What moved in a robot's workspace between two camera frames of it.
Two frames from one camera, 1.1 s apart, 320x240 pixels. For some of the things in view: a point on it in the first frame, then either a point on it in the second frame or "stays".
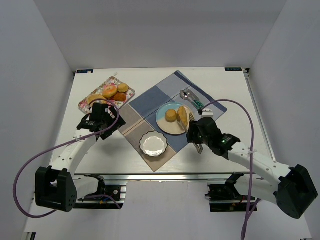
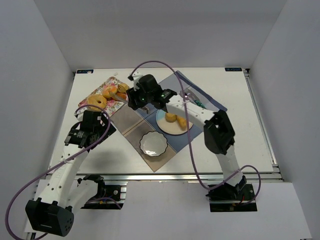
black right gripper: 194,135 → 132,99
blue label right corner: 233,69 stays
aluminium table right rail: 257,112 stays
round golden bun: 170,115 stays
